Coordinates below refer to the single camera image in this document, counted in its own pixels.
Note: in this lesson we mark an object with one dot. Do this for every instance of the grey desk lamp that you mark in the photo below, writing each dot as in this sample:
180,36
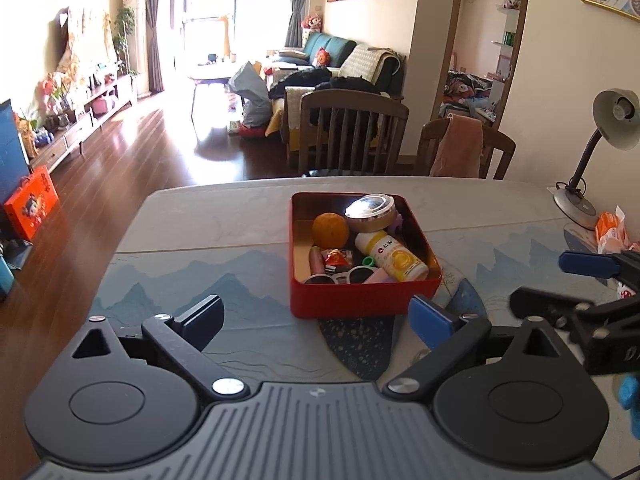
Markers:
617,115

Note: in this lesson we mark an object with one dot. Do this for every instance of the orange white packet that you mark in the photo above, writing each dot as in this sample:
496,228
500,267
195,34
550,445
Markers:
612,230

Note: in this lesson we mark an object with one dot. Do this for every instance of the floral hanging cloth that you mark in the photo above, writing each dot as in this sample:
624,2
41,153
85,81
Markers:
85,40

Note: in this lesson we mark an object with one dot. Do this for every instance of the cream blanket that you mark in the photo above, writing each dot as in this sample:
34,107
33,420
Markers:
367,62

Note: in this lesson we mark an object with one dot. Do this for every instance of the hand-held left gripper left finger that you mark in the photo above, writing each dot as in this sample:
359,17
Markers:
205,322

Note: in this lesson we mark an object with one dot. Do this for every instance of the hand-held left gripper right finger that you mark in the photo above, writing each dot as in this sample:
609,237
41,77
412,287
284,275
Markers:
430,322

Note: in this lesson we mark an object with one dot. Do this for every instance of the standing air conditioner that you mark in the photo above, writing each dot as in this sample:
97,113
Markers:
136,40

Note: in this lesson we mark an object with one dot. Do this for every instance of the red yellow snack packet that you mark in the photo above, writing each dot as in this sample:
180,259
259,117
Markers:
337,257

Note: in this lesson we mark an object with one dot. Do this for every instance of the white yellow bottle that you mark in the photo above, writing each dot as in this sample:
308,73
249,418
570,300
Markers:
395,257

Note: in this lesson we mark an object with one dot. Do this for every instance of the green potted plant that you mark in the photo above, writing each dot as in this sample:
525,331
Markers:
125,25

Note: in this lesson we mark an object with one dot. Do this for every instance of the coffee table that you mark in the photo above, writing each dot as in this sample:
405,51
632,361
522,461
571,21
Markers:
212,72

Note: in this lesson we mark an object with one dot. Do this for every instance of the black clothes pile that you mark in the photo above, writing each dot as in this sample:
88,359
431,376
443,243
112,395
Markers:
320,80

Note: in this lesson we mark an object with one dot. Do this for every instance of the printed bed blanket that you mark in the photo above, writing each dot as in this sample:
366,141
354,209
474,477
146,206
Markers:
465,92

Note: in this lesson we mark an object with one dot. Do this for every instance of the purple grape toy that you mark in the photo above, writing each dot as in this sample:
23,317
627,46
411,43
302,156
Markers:
398,224

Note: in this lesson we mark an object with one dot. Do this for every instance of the dark green sofa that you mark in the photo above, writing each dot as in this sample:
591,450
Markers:
330,42

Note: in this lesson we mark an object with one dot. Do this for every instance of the wooden TV cabinet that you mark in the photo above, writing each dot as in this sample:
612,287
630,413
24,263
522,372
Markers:
85,120

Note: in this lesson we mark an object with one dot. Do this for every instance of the plush toy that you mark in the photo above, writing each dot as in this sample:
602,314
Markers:
312,22

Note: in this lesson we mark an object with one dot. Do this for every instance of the red cushion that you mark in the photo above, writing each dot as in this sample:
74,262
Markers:
321,56

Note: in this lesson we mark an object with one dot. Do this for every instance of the grey curtain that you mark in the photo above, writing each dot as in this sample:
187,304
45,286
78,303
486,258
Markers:
299,5
154,25

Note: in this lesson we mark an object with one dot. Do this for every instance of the blue plastic bag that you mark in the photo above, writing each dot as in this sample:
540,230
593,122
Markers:
250,92

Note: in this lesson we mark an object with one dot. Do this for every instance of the orange gift bag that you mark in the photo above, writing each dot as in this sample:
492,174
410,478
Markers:
32,205

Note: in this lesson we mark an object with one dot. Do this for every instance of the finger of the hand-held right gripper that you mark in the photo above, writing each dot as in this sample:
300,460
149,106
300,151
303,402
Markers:
550,305
585,263

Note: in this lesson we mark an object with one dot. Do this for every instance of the teal trash bin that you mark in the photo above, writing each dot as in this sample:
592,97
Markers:
4,275

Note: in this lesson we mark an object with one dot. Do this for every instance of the mountain print table cover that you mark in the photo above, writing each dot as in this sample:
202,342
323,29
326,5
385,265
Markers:
225,270

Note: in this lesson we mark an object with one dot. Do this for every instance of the orange fruit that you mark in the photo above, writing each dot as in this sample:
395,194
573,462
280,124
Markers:
330,230

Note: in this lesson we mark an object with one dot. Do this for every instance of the pink towel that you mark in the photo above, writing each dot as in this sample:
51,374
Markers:
457,147

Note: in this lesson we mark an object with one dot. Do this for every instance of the wooden dining chair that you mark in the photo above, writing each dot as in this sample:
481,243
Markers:
500,152
350,130

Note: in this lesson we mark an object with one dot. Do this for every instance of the person's right hand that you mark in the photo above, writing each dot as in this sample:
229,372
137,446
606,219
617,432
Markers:
630,392

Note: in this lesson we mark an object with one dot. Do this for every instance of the white bowl red print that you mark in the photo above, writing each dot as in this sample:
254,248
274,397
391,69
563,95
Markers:
626,290

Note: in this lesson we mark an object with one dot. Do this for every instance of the orange sausage stick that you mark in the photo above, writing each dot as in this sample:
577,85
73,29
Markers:
316,260

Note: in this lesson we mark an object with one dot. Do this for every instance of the green pushpin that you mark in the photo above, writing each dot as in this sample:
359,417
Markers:
368,261

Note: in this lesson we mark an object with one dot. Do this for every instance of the red tin box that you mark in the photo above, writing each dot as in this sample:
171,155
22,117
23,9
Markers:
365,305

